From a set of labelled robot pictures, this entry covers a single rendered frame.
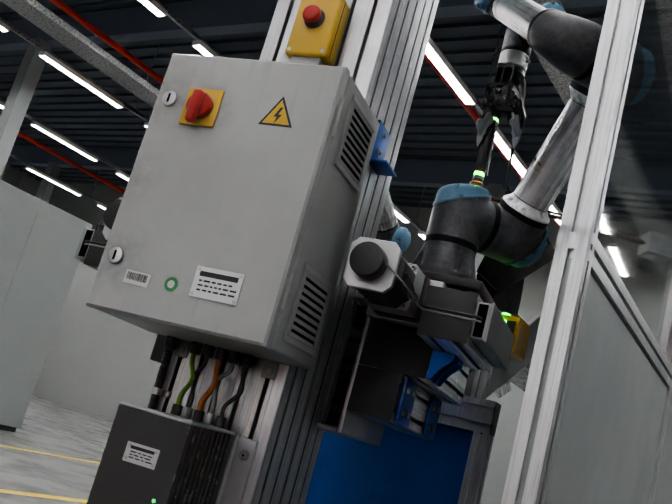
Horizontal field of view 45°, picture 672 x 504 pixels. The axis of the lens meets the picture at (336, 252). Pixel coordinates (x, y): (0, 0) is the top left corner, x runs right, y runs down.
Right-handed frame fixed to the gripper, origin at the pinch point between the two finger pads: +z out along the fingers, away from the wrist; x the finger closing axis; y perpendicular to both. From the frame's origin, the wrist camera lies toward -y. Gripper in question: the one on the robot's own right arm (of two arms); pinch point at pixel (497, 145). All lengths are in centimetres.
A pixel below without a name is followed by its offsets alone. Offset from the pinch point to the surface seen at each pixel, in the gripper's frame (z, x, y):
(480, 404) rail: 63, 6, -12
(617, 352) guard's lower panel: 57, 48, 49
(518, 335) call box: 45.3, 12.4, -10.5
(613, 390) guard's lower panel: 63, 48, 47
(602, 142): 36, 48, 80
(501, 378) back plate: 48, -10, -71
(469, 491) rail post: 84, 8, -13
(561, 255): 52, 46, 80
